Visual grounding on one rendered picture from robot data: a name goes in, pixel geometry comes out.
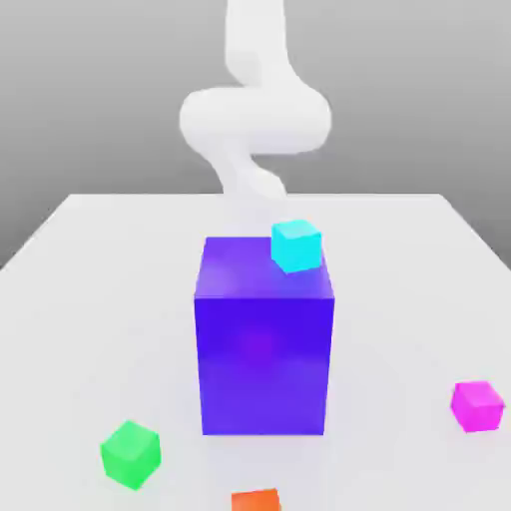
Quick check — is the small orange cube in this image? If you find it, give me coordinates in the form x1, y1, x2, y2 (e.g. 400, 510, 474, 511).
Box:
231, 487, 281, 511

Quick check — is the small cyan cube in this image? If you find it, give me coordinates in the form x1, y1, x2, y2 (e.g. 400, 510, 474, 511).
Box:
270, 219, 323, 275

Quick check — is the large purple box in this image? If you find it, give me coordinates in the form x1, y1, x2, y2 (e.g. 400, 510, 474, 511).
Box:
194, 236, 335, 437

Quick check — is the small magenta cube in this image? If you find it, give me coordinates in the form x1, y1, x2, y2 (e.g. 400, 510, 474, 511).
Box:
449, 379, 506, 434

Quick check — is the small green cube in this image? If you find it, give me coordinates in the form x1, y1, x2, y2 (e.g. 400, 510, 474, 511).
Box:
99, 419, 163, 491

